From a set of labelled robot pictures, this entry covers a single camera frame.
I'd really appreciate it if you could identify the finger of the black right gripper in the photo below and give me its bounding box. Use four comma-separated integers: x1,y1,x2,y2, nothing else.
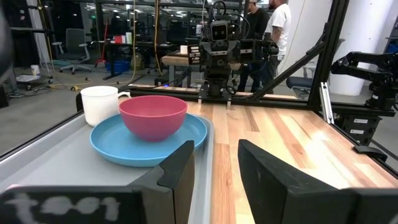
223,46,242,67
200,46,219,67

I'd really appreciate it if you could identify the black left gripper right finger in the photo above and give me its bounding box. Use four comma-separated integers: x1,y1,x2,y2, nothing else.
238,138,398,224

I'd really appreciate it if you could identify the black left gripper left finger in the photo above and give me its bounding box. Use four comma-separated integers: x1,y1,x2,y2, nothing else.
0,139,196,224

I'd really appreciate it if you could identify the blue round plate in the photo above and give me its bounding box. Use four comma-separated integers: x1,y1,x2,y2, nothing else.
89,112,208,168

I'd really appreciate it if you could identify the pink plastic bowl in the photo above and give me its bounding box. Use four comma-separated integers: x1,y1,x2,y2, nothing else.
118,95,188,143

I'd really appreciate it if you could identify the white mug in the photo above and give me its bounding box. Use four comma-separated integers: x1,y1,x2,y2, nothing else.
80,85,132,128

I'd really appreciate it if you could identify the grey plastic tray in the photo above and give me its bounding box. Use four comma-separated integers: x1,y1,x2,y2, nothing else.
0,112,216,224

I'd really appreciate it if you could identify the wooden side table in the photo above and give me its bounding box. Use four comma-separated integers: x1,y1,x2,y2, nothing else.
160,51,244,88

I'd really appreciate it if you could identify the person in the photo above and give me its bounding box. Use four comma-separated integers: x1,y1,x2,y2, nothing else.
238,0,271,93
263,0,292,95

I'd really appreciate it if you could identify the dark blue chair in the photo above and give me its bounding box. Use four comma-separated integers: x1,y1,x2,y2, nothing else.
285,75,315,100

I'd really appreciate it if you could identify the blue storage bin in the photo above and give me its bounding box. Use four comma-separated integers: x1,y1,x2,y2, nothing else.
104,60,131,73

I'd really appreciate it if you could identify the grey office chair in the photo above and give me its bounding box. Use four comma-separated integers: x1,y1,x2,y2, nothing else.
51,28,92,75

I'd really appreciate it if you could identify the white round pillar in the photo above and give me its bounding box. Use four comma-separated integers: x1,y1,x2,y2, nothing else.
328,0,398,96

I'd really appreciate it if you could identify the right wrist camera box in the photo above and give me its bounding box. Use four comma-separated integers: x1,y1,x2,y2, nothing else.
210,20,231,42

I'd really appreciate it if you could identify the yellow hanging cable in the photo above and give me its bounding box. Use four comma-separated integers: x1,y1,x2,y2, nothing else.
153,0,164,76

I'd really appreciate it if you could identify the black frame foot clamp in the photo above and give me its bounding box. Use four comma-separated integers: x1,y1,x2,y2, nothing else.
353,144,389,163

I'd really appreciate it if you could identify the black aluminium table frame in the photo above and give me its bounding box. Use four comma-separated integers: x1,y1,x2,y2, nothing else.
0,0,398,180

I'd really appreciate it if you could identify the silver metal bracket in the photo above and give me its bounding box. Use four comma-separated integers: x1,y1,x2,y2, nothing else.
319,82,335,125

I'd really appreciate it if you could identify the blurred black wrist cable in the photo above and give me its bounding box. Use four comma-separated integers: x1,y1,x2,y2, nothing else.
0,7,15,82

